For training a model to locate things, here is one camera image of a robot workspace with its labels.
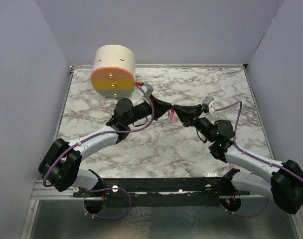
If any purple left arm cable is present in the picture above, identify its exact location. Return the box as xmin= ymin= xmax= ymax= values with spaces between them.
xmin=43 ymin=82 xmax=156 ymax=220

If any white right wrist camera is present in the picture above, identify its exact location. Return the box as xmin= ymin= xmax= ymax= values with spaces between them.
xmin=202 ymin=97 xmax=215 ymax=114

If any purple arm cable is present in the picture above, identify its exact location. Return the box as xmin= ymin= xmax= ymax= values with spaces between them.
xmin=213 ymin=101 xmax=303 ymax=217
xmin=43 ymin=82 xmax=156 ymax=220

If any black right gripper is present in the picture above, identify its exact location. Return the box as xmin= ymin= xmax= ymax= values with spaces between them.
xmin=172 ymin=105 xmax=216 ymax=143

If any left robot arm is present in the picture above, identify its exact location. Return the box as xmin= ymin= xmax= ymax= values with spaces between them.
xmin=38 ymin=96 xmax=172 ymax=197

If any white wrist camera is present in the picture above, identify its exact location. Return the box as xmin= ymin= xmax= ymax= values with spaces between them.
xmin=141 ymin=83 xmax=154 ymax=97
xmin=202 ymin=97 xmax=215 ymax=114

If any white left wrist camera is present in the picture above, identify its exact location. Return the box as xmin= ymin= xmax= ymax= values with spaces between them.
xmin=141 ymin=83 xmax=154 ymax=97

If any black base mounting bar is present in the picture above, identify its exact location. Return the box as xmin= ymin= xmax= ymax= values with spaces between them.
xmin=74 ymin=177 xmax=252 ymax=200

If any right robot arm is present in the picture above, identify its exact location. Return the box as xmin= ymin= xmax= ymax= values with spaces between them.
xmin=173 ymin=105 xmax=303 ymax=215

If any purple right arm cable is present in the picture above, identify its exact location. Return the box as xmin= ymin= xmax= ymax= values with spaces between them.
xmin=213 ymin=101 xmax=303 ymax=217

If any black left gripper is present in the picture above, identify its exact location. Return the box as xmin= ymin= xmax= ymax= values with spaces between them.
xmin=126 ymin=94 xmax=172 ymax=126

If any pink strap keyring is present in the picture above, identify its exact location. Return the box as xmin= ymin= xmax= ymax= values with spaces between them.
xmin=169 ymin=109 xmax=176 ymax=124

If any aluminium frame rail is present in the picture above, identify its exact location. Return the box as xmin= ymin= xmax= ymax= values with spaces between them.
xmin=31 ymin=180 xmax=79 ymax=200

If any round cream drawer cabinet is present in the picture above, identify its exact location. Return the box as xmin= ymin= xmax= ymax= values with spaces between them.
xmin=90 ymin=45 xmax=136 ymax=98

